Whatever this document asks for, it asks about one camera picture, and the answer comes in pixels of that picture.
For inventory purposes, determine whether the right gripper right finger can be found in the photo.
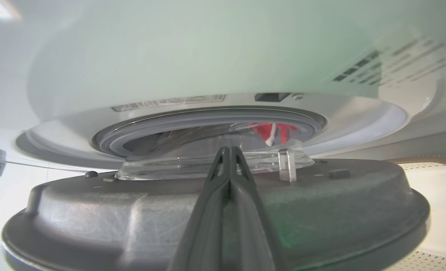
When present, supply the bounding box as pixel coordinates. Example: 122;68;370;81
228;146;287;271

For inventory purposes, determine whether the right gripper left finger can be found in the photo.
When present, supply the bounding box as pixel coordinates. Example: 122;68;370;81
168;146;231;271

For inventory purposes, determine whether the red jersey with white trim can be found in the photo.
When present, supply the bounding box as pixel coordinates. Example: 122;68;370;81
251;122;277;147

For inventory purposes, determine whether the plain red garment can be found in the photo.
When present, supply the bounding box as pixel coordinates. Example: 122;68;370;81
276;123;299;145

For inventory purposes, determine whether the dark washing machine door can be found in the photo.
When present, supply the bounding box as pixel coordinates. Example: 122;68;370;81
2;136;431;271

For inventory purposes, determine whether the white front-load washing machine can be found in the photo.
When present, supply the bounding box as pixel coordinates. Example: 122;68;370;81
16;0;446;171

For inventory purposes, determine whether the cream perforated laundry basket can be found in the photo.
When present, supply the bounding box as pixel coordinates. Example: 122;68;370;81
385;155;446;271

